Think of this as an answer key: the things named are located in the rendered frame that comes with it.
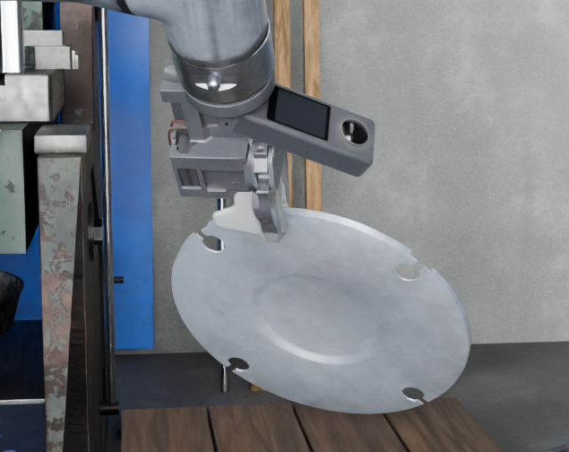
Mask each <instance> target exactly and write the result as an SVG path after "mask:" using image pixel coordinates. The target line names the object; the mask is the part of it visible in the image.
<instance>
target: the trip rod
mask: <svg viewBox="0 0 569 452"><path fill-rule="evenodd" d="M99 67H100V106H101V143H102V182H103V221H104V259H105V298H106V337H107V375H108V400H107V401H99V414H100V415H119V401H118V400H116V353H115V312H114V272H113V231H112V191H111V151H110V110H109V70H108V9H104V8H100V7H99Z"/></svg>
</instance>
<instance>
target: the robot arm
mask: <svg viewBox="0 0 569 452"><path fill-rule="evenodd" d="M0 1H20V2H73V3H79V4H88V5H92V6H97V7H100V8H104V9H109V10H112V11H116V12H120V13H127V14H131V15H136V16H142V17H146V18H151V19H154V20H158V21H161V22H163V25H164V28H165V32H166V35H167V39H168V44H169V46H170V50H171V54H172V56H167V58H166V62H165V67H164V76H163V78H162V80H161V83H160V87H159V95H160V97H161V101H162V102H169V103H170V105H171V108H172V111H173V115H174V118H175V120H172V121H171V123H170V127H171V128H170V129H169V130H168V142H169V146H170V147H171V150H170V155H169V159H170V162H171V166H172V169H173V172H174V175H175V179H176V182H177V187H178V191H179V194H180V196H191V197H203V198H218V199H228V192H235V193H234V205H232V206H231V207H229V208H226V209H223V210H220V211H217V212H215V213H214V214H213V220H214V222H215V223H216V224H217V225H218V226H220V227H222V228H226V229H231V230H240V231H245V232H251V233H255V234H260V235H262V236H263V237H264V238H265V239H266V240H267V241H268V242H276V243H277V242H279V241H280V240H281V239H282V237H283V236H284V235H285V233H286V232H287V230H288V224H286V222H285V213H284V211H283V209H282V207H289V161H288V152H289V153H292V154H295V155H297V156H299V157H302V158H305V159H308V160H310V161H314V162H316V163H319V164H322V165H324V166H326V167H329V168H332V169H335V170H338V171H341V172H344V173H346V174H349V175H351V176H354V177H357V178H358V177H361V176H362V175H364V173H365V172H366V171H367V170H368V169H369V168H370V167H371V166H372V164H373V162H374V149H375V122H374V120H372V119H370V118H368V117H364V116H361V115H359V114H357V113H354V112H351V111H349V110H346V109H343V108H340V107H338V106H335V105H332V104H331V103H328V102H326V101H323V100H319V99H317V98H315V97H312V96H309V95H307V94H304V93H302V92H300V91H296V90H293V89H290V88H289V87H286V86H284V85H281V84H278V83H276V82H275V80H276V78H275V71H274V67H275V54H274V48H273V43H272V33H271V28H270V23H269V18H268V13H267V8H266V3H265V0H0ZM174 122H175V125H174V127H173V126H172V124H173V123H174ZM171 131H172V133H173V134H172V142H171V138H170V132H171Z"/></svg>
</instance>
